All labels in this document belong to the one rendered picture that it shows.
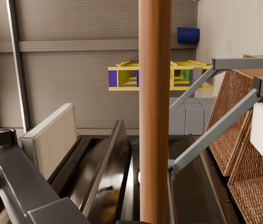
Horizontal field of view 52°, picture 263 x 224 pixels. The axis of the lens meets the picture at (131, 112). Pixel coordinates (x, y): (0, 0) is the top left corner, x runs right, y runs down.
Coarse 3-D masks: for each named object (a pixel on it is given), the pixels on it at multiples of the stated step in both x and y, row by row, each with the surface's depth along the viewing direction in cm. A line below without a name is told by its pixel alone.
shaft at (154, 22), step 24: (144, 0) 23; (168, 0) 23; (144, 24) 24; (168, 24) 24; (144, 48) 24; (168, 48) 24; (144, 72) 25; (168, 72) 25; (144, 96) 26; (168, 96) 26; (144, 120) 26; (168, 120) 27; (144, 144) 27; (144, 168) 28; (144, 192) 29; (144, 216) 29
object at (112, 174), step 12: (120, 120) 181; (120, 132) 166; (120, 144) 159; (108, 156) 128; (120, 156) 152; (108, 168) 122; (120, 168) 146; (96, 180) 108; (108, 180) 118; (120, 180) 140; (96, 192) 99; (108, 192) 114; (96, 204) 97; (108, 204) 111; (96, 216) 94; (108, 216) 107
